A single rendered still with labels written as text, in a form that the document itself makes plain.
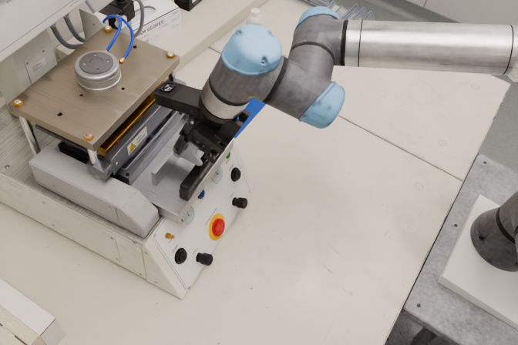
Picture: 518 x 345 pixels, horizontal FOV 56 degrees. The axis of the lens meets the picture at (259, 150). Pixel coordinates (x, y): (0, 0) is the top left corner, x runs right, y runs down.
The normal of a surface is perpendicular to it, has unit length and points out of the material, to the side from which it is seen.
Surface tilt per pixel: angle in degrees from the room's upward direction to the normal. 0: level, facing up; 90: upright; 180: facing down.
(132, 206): 41
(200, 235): 65
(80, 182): 0
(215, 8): 0
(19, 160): 0
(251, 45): 20
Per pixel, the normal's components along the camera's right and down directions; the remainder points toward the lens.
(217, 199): 0.85, 0.09
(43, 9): 0.89, 0.40
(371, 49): -0.25, 0.43
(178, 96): -0.07, -0.72
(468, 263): 0.14, -0.59
